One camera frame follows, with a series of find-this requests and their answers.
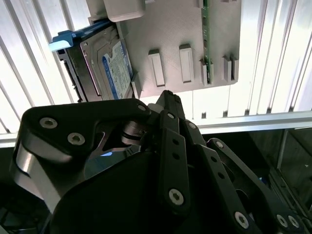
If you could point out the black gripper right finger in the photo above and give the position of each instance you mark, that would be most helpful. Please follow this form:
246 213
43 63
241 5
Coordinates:
256 190

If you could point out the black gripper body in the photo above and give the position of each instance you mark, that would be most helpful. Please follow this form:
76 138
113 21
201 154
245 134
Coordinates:
109 200

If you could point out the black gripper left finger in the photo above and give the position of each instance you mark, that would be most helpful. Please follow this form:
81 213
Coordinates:
61 117

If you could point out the hard disk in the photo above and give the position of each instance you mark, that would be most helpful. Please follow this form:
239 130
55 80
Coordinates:
114 65

